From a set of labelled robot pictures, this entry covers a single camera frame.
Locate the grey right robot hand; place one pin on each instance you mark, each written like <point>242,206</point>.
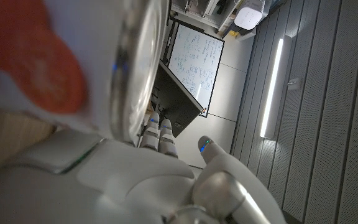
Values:
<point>120,186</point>

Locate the red and white tin can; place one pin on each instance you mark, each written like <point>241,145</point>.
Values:
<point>89,46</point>

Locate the whiteboard with writing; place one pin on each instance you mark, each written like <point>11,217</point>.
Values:
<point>194,68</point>

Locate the long ceiling light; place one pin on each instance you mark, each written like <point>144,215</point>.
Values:
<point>270,93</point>

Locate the white rounded device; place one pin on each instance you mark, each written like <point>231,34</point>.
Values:
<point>247,17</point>

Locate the small grey wall fixture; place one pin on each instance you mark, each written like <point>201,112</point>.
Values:
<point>294,84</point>

